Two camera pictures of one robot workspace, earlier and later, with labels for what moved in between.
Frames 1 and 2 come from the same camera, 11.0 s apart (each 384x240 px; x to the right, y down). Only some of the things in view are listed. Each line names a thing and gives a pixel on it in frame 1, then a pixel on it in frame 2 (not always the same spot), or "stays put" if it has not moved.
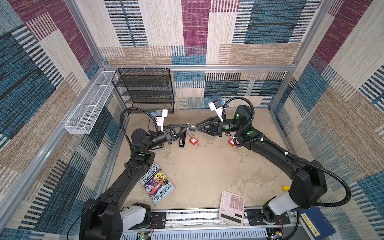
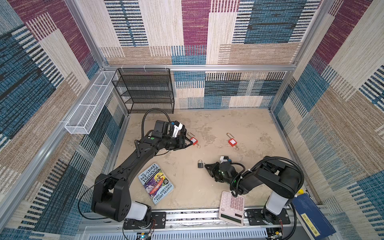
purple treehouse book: [156, 184] stays put
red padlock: [231, 142] stays put
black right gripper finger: [209, 120] -> [207, 165]
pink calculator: [231, 208] stays put
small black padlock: [190, 127] -> [200, 164]
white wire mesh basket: [86, 116] stays put
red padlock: [193, 140] stays put
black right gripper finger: [206, 131] -> [209, 171]
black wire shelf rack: [150, 88] stays put
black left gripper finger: [176, 125] -> [185, 138]
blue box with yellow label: [316, 224] stays put
